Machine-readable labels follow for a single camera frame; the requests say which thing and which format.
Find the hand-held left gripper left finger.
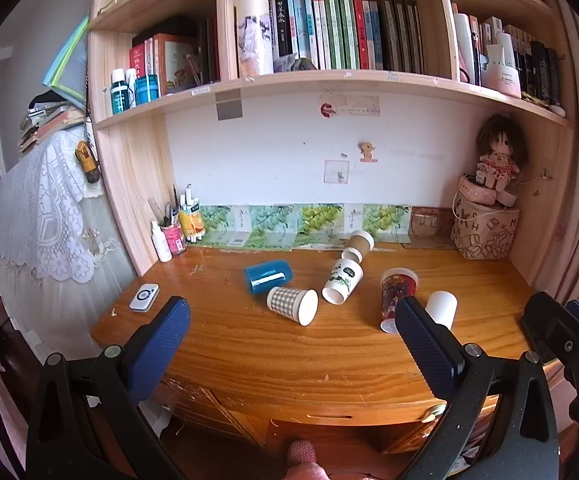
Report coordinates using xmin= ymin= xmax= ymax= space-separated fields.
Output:
xmin=26 ymin=296 xmax=191 ymax=480

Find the orange yellow packet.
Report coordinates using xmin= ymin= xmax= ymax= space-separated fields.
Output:
xmin=178 ymin=198 xmax=206 ymax=244

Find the white pink box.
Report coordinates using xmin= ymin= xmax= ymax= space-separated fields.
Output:
xmin=480 ymin=44 xmax=523 ymax=100

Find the blue cup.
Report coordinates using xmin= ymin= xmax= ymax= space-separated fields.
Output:
xmin=244 ymin=259 xmax=293 ymax=295

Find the pink round box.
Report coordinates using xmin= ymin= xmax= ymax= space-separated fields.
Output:
xmin=462 ymin=174 xmax=498 ymax=207

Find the wooden bookshelf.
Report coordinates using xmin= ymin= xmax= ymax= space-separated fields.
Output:
xmin=86 ymin=0 xmax=576 ymax=278

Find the pile of books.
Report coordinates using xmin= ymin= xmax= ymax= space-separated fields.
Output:
xmin=18 ymin=91 xmax=86 ymax=157

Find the pink round object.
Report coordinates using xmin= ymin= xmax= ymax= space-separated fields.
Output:
xmin=288 ymin=439 xmax=330 ymax=480

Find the brown paper cup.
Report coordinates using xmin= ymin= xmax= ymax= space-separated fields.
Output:
xmin=341 ymin=230 xmax=375 ymax=264

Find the grey wall patch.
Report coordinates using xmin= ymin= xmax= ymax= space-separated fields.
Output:
xmin=216 ymin=89 xmax=244 ymax=122

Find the plain white cup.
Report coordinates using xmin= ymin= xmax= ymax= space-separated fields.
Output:
xmin=424 ymin=290 xmax=458 ymax=331

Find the teal bottle white cap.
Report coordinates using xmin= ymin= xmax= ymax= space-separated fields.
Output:
xmin=110 ymin=68 xmax=136 ymax=116

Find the row of white black books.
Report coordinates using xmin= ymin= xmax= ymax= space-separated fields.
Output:
xmin=450 ymin=2 xmax=567 ymax=117

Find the row of green white books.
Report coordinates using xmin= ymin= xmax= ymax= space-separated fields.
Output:
xmin=242 ymin=0 xmax=425 ymax=77

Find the white green-leaf paper cup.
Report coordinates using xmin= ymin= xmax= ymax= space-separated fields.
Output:
xmin=322 ymin=258 xmax=364 ymax=306

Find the green leaf printed panel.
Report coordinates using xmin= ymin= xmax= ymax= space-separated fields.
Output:
xmin=197 ymin=203 xmax=413 ymax=251

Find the teal jar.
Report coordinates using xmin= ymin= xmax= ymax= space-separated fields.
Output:
xmin=134 ymin=74 xmax=161 ymax=106

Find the wooden desk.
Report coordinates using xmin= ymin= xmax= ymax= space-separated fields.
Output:
xmin=91 ymin=242 xmax=565 ymax=456

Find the pink wall note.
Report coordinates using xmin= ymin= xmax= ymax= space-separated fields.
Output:
xmin=324 ymin=159 xmax=349 ymax=184

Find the white lace cloth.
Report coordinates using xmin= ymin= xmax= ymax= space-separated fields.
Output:
xmin=0 ymin=122 xmax=120 ymax=283

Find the white ink painted cylinder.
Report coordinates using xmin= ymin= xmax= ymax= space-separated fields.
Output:
xmin=234 ymin=0 xmax=275 ymax=79

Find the brown haired doll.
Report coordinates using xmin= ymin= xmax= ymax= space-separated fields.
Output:
xmin=475 ymin=113 xmax=527 ymax=195

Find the pink pen holder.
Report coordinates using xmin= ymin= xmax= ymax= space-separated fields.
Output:
xmin=162 ymin=223 xmax=188 ymax=256

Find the small white bottle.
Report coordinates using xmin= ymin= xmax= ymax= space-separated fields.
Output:
xmin=150 ymin=220 xmax=173 ymax=263

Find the checkered paper cup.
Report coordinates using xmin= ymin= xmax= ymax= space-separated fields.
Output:
xmin=266 ymin=286 xmax=319 ymax=327

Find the red patterned cup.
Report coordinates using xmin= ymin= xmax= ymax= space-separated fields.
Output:
xmin=379 ymin=268 xmax=419 ymax=335

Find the green edged folder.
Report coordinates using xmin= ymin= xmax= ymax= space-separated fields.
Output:
xmin=43 ymin=14 xmax=90 ymax=106

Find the letter printed beige bag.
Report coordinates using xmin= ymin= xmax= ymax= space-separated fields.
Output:
xmin=450 ymin=174 xmax=521 ymax=261

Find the row of red dark books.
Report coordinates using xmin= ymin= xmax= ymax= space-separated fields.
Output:
xmin=129 ymin=15 xmax=220 ymax=97

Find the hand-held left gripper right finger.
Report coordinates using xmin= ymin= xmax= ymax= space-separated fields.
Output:
xmin=393 ymin=295 xmax=561 ymax=480

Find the small white blue device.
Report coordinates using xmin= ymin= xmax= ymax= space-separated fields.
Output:
xmin=128 ymin=283 xmax=161 ymax=312

